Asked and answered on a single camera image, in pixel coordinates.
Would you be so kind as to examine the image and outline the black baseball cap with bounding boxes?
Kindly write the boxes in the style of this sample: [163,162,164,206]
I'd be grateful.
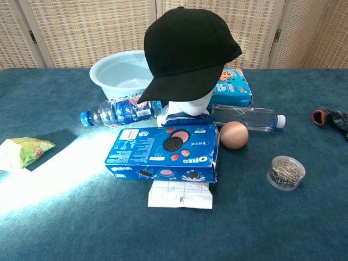
[136,5,243,104]

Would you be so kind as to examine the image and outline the clear square bottle white cap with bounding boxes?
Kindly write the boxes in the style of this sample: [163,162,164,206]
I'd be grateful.
[210,104,287,133]

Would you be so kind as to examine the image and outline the white foam mannequin head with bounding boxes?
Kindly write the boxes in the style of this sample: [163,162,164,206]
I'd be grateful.
[166,91,214,117]

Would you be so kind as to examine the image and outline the blue Oreo cookie box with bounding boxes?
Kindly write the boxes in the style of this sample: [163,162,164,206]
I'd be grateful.
[104,123,220,184]

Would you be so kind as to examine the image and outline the brown ball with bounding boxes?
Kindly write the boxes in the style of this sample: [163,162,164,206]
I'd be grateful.
[219,121,250,150]

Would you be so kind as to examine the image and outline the white foil packet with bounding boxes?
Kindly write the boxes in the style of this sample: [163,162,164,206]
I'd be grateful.
[146,181,213,210]

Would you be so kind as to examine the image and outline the water bottle with blue label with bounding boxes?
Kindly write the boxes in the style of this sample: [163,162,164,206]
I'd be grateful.
[79,97,170,128]

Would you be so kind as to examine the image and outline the blue box with orange print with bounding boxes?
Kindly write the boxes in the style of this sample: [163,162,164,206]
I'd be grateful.
[209,67,253,108]

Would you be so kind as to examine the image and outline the light blue plastic basin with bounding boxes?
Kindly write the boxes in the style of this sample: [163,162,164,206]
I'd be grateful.
[89,49,156,101]

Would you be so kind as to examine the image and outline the clear round tub of clips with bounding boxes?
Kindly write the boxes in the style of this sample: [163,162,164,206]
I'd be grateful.
[266,155,306,192]

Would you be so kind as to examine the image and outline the woven folding screen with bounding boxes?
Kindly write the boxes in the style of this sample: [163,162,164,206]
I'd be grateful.
[0,0,348,70]

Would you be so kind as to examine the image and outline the blue table cover cloth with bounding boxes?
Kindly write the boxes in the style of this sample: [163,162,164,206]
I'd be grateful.
[0,67,348,261]

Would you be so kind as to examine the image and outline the green snack bag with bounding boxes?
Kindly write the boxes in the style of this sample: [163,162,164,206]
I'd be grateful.
[0,137,57,171]

